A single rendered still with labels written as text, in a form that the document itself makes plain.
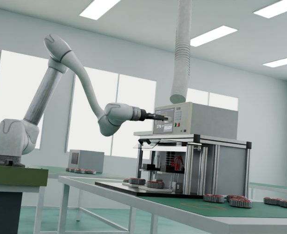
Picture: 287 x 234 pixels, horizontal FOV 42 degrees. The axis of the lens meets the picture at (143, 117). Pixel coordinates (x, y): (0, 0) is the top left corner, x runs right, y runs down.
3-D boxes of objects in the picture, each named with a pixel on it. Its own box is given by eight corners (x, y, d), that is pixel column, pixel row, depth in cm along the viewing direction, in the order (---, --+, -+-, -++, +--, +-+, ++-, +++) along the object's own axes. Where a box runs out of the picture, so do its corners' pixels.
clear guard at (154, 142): (152, 148, 204) (153, 137, 205) (132, 148, 225) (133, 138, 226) (200, 154, 219) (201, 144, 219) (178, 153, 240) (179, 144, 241)
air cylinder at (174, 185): (174, 191, 228) (175, 182, 229) (168, 190, 235) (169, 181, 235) (181, 191, 230) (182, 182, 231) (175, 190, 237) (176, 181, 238)
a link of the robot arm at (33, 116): (-3, 147, 227) (10, 150, 249) (21, 158, 226) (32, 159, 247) (52, 35, 237) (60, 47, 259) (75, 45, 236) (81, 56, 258)
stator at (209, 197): (228, 203, 202) (228, 196, 203) (212, 203, 196) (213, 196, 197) (213, 200, 212) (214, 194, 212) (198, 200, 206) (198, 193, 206)
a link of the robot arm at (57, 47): (72, 46, 223) (76, 53, 237) (52, 25, 225) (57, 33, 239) (56, 61, 222) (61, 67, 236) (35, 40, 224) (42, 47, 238)
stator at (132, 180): (133, 184, 240) (133, 178, 240) (125, 182, 250) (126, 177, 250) (148, 185, 245) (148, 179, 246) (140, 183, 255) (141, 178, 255)
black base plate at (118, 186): (136, 196, 198) (137, 191, 198) (94, 184, 255) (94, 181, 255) (208, 199, 219) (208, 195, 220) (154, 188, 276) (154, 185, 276)
